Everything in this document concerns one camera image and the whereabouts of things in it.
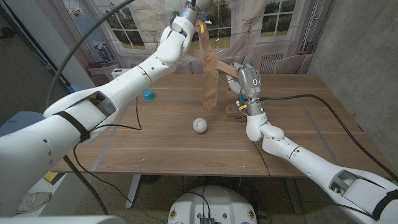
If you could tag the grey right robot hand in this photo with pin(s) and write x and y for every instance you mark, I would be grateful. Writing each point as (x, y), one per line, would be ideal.
(250, 81)

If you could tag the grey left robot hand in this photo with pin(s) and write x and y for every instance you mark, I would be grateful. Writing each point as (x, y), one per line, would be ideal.
(200, 5)

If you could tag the wooden stick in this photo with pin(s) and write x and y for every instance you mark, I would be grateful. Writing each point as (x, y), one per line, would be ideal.
(227, 67)

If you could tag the tan fabric arm wrap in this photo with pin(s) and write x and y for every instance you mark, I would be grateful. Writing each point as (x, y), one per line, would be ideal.
(211, 84)

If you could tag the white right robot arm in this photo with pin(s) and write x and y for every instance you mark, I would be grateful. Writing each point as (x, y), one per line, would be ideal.
(311, 161)

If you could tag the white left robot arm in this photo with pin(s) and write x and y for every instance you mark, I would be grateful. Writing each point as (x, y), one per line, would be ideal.
(124, 90)

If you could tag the brown cardboard box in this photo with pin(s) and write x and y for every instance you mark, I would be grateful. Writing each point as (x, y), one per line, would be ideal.
(231, 113)

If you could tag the white ball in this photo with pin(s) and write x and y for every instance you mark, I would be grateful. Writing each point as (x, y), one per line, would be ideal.
(200, 125)

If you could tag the small blue cup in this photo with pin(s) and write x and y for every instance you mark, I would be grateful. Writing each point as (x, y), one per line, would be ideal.
(149, 96)

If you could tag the white power adapter box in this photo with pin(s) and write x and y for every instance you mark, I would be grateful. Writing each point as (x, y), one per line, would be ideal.
(117, 73)

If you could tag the printed window backdrop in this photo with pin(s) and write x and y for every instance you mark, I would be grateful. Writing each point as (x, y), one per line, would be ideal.
(264, 25)

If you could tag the white table leg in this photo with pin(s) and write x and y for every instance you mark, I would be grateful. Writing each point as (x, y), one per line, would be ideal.
(133, 189)
(293, 196)

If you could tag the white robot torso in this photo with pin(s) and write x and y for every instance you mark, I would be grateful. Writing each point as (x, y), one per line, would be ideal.
(217, 205)

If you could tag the blue bin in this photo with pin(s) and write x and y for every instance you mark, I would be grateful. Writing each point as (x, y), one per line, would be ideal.
(18, 121)

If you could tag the yellow and black floor object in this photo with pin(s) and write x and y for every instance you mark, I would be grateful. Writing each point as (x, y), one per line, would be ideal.
(51, 177)

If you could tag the white sneakers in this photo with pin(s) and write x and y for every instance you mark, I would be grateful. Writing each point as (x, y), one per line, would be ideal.
(34, 200)

